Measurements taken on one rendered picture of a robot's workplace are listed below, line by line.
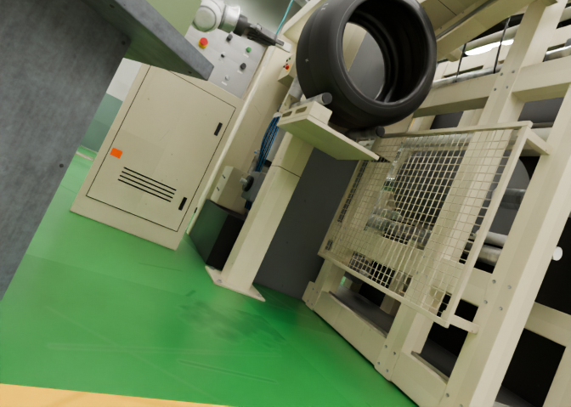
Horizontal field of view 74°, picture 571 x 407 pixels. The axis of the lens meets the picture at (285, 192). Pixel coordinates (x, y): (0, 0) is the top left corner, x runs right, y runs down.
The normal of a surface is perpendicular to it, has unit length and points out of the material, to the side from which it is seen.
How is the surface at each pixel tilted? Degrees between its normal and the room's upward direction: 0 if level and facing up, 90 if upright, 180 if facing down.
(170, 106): 90
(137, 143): 90
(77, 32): 90
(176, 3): 90
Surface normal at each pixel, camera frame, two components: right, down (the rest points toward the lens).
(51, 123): 0.82, 0.34
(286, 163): 0.35, 0.09
